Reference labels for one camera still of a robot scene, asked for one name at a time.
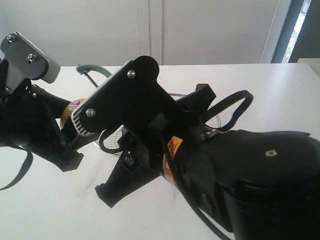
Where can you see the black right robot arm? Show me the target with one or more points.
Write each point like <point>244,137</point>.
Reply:
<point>256,185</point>

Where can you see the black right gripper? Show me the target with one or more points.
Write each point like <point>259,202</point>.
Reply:
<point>168,146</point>

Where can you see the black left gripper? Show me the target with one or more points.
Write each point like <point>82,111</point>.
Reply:
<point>28,118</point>

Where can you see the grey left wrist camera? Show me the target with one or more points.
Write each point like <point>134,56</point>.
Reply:
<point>22,61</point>

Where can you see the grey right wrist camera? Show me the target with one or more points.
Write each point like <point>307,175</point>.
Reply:
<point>130,95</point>

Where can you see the teal vegetable peeler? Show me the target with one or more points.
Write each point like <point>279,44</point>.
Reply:
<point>85,69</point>

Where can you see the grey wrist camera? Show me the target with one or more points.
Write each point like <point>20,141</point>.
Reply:
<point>22,61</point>
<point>130,95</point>

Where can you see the yellow lemon with sticker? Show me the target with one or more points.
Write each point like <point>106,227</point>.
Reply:
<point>67,112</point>

